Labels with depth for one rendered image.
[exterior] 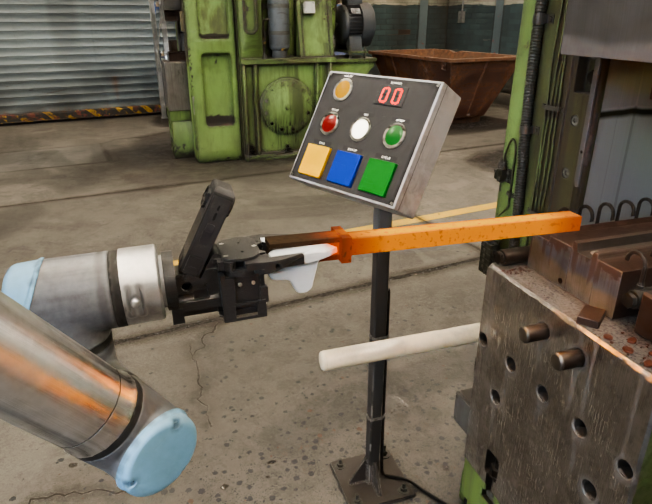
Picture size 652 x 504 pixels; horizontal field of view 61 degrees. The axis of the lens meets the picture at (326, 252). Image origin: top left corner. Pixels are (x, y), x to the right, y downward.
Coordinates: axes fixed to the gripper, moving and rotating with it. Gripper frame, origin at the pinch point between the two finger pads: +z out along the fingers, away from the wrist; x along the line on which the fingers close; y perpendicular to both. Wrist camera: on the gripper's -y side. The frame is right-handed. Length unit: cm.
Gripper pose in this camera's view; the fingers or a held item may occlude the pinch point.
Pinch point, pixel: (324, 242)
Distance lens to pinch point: 70.9
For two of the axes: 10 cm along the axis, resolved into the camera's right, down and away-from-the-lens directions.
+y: 0.2, 9.2, 3.9
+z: 9.5, -1.4, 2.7
